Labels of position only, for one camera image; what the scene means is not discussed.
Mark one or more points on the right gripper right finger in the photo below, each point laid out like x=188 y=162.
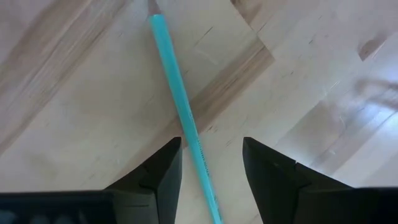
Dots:
x=273 y=180

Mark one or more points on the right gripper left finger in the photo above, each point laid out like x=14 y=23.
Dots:
x=152 y=186

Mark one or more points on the teal pencil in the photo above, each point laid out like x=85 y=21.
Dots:
x=177 y=87

